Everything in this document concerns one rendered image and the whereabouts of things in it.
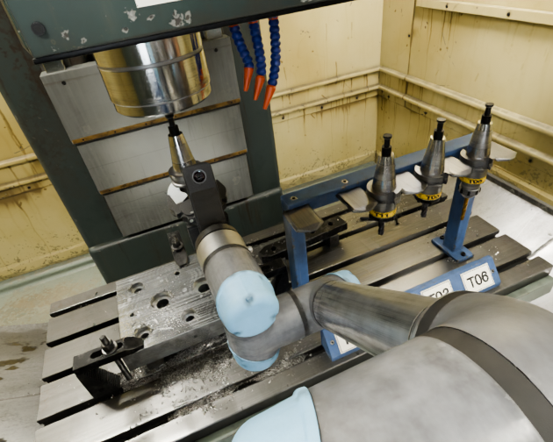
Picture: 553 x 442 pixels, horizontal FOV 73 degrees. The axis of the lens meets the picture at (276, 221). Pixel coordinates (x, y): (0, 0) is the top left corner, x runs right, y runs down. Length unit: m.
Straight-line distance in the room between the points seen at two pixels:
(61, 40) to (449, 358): 0.41
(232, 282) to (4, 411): 0.96
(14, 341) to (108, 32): 1.20
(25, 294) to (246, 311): 1.46
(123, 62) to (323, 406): 0.50
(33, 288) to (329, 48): 1.57
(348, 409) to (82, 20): 0.39
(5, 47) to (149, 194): 0.49
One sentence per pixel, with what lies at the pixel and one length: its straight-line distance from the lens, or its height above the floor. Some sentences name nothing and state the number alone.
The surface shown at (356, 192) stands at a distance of 0.72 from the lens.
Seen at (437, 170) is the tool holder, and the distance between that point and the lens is 0.76.
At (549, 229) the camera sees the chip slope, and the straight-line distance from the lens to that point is 1.37.
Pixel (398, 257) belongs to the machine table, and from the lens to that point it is 1.05.
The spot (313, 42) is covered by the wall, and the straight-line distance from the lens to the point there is 1.67.
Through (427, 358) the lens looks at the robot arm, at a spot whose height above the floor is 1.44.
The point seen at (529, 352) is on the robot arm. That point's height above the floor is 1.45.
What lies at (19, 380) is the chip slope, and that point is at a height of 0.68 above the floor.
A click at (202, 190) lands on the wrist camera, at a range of 0.59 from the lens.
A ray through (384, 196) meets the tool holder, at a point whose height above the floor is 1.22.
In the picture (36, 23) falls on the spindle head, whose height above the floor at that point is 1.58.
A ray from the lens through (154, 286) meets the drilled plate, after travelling 0.94.
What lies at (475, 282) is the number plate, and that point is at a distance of 0.98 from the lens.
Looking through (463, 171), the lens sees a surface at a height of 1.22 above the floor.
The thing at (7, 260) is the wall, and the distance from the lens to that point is 1.86.
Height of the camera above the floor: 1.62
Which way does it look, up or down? 37 degrees down
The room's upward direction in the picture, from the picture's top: 8 degrees counter-clockwise
